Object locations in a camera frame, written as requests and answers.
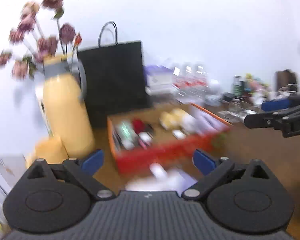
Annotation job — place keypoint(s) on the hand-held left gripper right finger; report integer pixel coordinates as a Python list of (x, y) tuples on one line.
[(203, 161)]

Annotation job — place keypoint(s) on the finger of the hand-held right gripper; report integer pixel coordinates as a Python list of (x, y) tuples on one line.
[(274, 105), (257, 121)]

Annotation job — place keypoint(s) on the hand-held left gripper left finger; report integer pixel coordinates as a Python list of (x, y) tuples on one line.
[(93, 161)]

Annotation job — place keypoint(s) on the red cardboard box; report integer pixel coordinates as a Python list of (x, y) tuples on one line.
[(165, 152)]

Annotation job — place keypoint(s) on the purple fuzzy plush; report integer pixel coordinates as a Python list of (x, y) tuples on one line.
[(210, 120)]

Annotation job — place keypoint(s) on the yellow white alpaca plush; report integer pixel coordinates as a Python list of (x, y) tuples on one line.
[(177, 118)]

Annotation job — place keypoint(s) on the white glove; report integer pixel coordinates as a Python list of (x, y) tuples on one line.
[(152, 181)]

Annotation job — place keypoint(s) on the brown leather holder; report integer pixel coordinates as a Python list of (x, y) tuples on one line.
[(287, 80)]

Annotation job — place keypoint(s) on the colourful snack packet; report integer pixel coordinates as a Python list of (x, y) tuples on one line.
[(254, 82)]

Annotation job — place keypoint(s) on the green pump bottle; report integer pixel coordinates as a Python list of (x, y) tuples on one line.
[(237, 86)]

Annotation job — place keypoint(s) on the yellow mug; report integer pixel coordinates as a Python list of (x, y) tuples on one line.
[(50, 150)]

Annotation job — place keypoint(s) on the white robot toy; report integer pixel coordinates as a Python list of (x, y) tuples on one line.
[(215, 87)]

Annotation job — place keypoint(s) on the yellow thermos jug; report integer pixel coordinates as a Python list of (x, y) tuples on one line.
[(65, 110)]

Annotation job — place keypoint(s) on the clear water bottle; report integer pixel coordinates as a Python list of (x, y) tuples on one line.
[(178, 82), (191, 81), (202, 80)]

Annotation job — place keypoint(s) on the black paper bag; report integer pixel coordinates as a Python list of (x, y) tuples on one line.
[(115, 80)]

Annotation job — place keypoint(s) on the flat white box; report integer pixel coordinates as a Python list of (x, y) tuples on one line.
[(160, 88)]

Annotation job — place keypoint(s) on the white cardboard box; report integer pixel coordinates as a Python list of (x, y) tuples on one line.
[(7, 170)]

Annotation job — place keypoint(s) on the purple tissue pack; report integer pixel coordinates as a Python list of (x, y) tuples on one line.
[(157, 75)]

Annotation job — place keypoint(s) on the dried rose bouquet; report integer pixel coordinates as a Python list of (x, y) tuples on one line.
[(46, 45)]

